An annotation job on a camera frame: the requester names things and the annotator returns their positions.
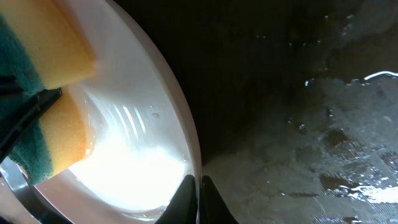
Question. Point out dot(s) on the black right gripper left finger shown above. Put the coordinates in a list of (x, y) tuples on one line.
[(183, 206)]

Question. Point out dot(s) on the pink white plate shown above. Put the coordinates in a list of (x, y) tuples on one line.
[(146, 141)]

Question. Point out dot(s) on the green and yellow sponge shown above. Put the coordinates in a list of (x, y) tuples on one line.
[(43, 48)]

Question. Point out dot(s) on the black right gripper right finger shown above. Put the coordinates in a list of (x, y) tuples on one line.
[(212, 208)]

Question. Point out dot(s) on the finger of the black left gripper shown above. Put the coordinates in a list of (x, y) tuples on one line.
[(19, 122)]

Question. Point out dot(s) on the brown serving tray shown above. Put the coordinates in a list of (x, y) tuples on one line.
[(295, 102)]

